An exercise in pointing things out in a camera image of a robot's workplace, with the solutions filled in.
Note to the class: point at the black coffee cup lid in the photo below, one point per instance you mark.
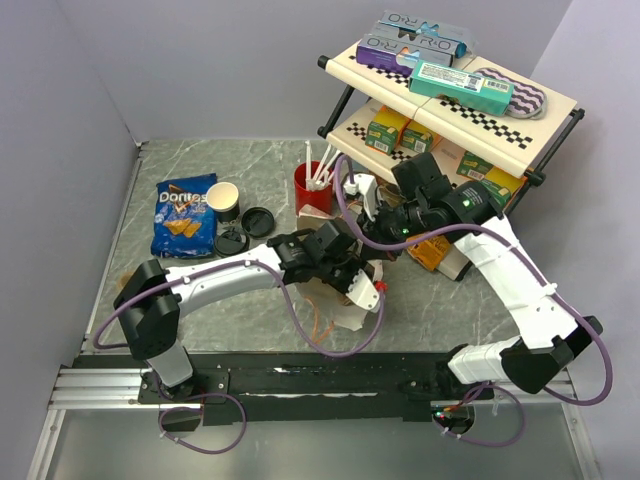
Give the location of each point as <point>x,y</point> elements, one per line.
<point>258,222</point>
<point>231,242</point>

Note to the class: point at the blue Doritos chip bag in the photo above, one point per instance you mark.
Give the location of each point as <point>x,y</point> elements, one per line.
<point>184,224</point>

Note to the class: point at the white wrapped straws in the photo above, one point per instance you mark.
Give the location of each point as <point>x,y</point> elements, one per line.
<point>321,177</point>

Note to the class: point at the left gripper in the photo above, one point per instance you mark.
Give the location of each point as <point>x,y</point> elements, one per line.
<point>359,275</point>

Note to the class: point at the purple toothpaste box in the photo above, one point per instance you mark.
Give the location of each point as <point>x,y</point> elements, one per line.
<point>402,55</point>

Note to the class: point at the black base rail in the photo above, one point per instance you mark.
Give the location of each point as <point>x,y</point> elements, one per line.
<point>230,388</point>

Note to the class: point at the green yellow box far left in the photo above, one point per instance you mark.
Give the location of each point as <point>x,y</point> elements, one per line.
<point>385,130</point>

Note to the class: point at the blue grey toothpaste box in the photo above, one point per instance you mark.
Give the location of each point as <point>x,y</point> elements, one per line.
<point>433,27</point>

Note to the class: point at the paper coffee cup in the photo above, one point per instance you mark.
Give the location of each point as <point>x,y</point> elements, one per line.
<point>223,199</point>

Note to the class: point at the green yellow box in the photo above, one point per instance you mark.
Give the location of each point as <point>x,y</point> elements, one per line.
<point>473,167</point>
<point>385,130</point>
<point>502,185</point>
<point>418,138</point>

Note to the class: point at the brown paper takeout bag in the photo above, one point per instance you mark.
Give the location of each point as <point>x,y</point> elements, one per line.
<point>331,309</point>

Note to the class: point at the brown snack bag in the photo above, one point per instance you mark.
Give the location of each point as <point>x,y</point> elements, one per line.
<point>390,192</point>

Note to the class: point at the teal toothpaste box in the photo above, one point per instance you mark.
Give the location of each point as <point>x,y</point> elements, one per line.
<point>470,90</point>

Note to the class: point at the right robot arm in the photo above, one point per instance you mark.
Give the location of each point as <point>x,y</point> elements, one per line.
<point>551,333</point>

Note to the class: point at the red straw holder cup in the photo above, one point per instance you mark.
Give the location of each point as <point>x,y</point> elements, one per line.
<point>320,199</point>

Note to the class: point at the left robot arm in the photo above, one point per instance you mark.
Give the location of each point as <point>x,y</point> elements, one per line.
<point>155,299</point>

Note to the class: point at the orange snack packet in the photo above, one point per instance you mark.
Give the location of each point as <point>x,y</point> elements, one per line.
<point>430,253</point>

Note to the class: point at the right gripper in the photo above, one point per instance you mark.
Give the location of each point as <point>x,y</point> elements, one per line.
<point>369,221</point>

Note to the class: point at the purple wavy sleep mask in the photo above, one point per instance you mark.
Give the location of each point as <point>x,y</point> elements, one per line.
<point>527,101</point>

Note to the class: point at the cream two-tier shelf rack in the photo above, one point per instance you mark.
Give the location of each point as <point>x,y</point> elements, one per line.
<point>520,147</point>

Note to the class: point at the green yellow box right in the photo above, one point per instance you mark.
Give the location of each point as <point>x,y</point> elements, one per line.
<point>502,185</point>

